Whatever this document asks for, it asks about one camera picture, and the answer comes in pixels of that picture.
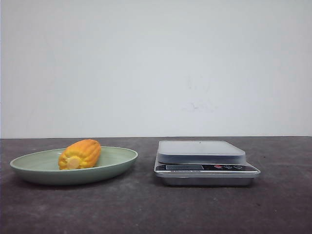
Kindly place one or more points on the yellow toy corn cob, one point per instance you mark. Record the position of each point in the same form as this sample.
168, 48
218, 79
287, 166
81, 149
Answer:
80, 155

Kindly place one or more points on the silver digital kitchen scale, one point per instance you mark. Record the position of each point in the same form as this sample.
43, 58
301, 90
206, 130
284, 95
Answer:
203, 163

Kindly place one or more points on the green oval plate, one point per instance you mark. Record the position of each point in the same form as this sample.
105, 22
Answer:
42, 167

